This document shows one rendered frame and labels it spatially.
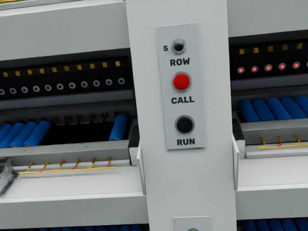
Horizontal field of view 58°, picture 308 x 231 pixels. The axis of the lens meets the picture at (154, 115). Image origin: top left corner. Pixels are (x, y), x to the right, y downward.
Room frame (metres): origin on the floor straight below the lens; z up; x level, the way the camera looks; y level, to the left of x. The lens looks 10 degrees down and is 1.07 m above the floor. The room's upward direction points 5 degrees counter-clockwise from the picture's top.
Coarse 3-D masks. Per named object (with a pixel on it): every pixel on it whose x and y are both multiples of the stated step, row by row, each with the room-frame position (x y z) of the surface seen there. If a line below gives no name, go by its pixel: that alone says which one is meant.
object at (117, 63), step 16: (48, 64) 0.45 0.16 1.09; (64, 64) 0.45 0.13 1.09; (80, 64) 0.45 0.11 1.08; (96, 64) 0.44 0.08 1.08; (112, 64) 0.44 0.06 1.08; (128, 64) 0.45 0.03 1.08; (0, 80) 0.47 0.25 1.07; (16, 80) 0.46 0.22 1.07; (32, 80) 0.46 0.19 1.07; (48, 80) 0.46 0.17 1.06; (64, 80) 0.46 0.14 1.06; (80, 80) 0.46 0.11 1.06; (112, 80) 0.45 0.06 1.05; (128, 80) 0.45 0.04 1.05; (0, 96) 0.48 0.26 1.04; (16, 96) 0.47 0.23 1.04; (32, 96) 0.47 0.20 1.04
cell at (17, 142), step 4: (28, 124) 0.42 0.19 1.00; (32, 124) 0.43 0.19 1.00; (36, 124) 0.43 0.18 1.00; (24, 128) 0.41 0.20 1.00; (28, 128) 0.41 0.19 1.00; (32, 128) 0.42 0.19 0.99; (20, 132) 0.40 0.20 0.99; (24, 132) 0.40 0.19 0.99; (28, 132) 0.41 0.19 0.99; (16, 136) 0.40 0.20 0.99; (20, 136) 0.39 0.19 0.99; (24, 136) 0.40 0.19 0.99; (28, 136) 0.40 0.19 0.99; (16, 140) 0.38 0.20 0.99; (20, 140) 0.39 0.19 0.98; (24, 140) 0.39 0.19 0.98; (12, 144) 0.37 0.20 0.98; (16, 144) 0.38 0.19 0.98; (20, 144) 0.38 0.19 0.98
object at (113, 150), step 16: (64, 144) 0.35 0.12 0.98; (80, 144) 0.35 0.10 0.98; (96, 144) 0.34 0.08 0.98; (112, 144) 0.34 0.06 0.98; (128, 144) 0.33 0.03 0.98; (16, 160) 0.34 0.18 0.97; (32, 160) 0.34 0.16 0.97; (48, 160) 0.34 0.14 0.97; (64, 160) 0.34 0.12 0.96; (80, 160) 0.34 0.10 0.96; (96, 160) 0.34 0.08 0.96
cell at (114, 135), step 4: (116, 116) 0.42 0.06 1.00; (120, 116) 0.41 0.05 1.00; (124, 116) 0.41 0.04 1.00; (116, 120) 0.40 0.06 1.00; (120, 120) 0.40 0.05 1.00; (124, 120) 0.41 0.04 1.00; (116, 124) 0.39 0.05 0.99; (120, 124) 0.39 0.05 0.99; (124, 124) 0.40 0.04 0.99; (112, 128) 0.39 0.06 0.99; (116, 128) 0.38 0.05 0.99; (120, 128) 0.38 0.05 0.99; (124, 128) 0.39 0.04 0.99; (112, 132) 0.37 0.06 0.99; (116, 132) 0.37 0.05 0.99; (120, 132) 0.37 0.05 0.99; (124, 132) 0.39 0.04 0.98; (112, 136) 0.36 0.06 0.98; (116, 136) 0.36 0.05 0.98; (120, 136) 0.37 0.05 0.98
